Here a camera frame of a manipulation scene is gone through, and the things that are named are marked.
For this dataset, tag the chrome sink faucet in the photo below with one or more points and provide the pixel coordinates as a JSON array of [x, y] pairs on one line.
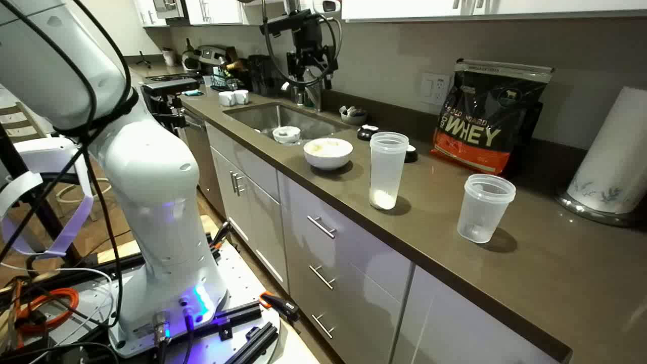
[[303, 93]]

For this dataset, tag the white paper towel roll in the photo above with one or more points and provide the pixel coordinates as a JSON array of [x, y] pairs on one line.
[[617, 154]]

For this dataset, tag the metal paper towel holder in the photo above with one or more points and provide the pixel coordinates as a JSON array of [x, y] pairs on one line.
[[593, 212]]

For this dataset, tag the white mug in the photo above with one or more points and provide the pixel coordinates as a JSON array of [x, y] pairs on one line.
[[226, 97], [241, 95]]

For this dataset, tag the small white round container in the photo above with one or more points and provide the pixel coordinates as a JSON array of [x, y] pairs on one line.
[[285, 135]]

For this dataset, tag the white perforated robot table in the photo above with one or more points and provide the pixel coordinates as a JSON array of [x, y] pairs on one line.
[[244, 275]]

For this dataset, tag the black tripod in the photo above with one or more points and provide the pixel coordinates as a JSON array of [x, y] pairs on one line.
[[36, 201]]

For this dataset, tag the white ceramic bowl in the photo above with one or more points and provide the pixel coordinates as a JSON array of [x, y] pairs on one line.
[[328, 163]]

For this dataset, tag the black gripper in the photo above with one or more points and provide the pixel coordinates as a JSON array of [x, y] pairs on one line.
[[313, 51]]

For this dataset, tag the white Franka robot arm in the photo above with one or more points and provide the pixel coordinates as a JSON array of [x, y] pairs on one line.
[[153, 183]]

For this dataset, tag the dark coffee maker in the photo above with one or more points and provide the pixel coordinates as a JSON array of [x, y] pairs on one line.
[[261, 73]]

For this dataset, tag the stainless steel sink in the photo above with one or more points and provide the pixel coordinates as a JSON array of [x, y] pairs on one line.
[[284, 119]]

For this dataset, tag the pale protein powder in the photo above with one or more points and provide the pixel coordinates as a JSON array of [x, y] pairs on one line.
[[328, 147]]

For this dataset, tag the black metal rail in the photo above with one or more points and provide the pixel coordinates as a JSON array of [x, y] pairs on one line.
[[253, 344]]

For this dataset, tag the clear shaker bottle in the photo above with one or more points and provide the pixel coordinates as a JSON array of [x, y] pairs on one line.
[[387, 169]]

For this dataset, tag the clear plastic deli container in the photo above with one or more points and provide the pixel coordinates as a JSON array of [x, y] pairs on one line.
[[484, 213]]

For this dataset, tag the black red whey bag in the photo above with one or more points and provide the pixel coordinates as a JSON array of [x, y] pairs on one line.
[[488, 123]]

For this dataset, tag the white wall outlet plate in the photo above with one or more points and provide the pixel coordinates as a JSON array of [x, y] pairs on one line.
[[435, 88]]

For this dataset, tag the white plastic chair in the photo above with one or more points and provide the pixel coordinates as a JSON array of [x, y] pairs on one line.
[[47, 154]]

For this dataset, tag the white lower counter cabinets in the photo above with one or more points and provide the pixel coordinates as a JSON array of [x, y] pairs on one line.
[[365, 297]]

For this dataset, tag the black stove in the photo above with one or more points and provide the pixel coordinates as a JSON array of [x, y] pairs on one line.
[[168, 92]]

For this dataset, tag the grey dishwasher front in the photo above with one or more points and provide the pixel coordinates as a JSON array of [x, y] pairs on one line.
[[203, 169]]

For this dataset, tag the white upper wall cabinets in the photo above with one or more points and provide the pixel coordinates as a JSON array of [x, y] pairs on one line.
[[498, 6]]

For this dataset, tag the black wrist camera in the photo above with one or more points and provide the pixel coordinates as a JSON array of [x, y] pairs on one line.
[[279, 24]]

